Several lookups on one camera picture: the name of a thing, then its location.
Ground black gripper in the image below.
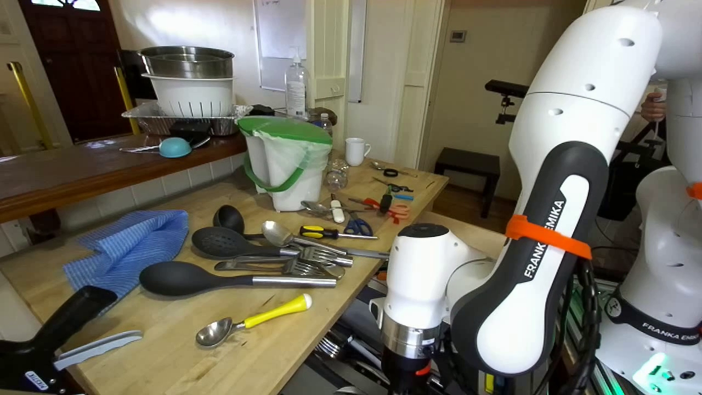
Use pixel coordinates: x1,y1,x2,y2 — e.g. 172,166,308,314
381,350,432,395

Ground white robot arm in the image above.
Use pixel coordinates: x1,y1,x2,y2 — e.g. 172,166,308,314
378,0,702,395

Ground orange scissors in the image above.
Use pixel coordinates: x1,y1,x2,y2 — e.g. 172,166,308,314
350,193,409,224

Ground yellow black screwdriver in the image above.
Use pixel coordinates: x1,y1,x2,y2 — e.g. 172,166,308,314
299,224,378,241

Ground lying plastic water bottle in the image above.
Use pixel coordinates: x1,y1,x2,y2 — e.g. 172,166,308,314
324,158,350,189

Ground black slotted spoon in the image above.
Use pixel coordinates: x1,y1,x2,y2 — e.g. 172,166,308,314
191,226,354,267

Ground white ceramic mug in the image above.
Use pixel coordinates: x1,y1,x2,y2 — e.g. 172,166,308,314
345,138,370,166

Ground green lidded compost bin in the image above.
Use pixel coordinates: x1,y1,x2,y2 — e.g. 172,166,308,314
237,117,334,210

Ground black nylon ladle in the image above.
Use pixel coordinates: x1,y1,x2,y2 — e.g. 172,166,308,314
138,262,336,297

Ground blue cloth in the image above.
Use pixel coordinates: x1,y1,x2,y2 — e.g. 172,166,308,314
64,210,189,298

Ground upright plastic water bottle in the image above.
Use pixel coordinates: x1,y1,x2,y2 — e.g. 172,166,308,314
285,60,308,119

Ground white dish rack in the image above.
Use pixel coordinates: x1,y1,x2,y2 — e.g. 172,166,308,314
125,75,234,119

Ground steel mixing bowl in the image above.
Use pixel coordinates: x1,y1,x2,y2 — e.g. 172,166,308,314
141,47,232,79

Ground white handled peeler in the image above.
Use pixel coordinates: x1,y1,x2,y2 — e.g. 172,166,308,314
330,198,346,224

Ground yellow handled ice cream scoop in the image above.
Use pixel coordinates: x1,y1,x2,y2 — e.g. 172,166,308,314
196,294,312,350

